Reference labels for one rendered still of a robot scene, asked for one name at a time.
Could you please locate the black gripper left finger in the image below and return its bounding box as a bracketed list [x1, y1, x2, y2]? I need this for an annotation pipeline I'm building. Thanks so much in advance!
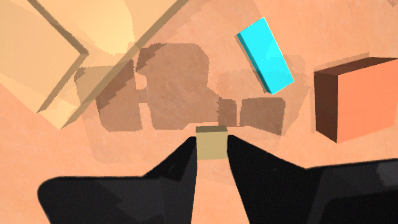
[37, 136, 197, 224]

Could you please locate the cyan rectangular block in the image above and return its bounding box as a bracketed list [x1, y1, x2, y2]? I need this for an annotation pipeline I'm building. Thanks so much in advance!
[236, 18, 293, 94]

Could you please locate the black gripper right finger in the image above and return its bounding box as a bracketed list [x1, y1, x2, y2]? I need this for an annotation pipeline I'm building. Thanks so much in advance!
[227, 135, 398, 224]

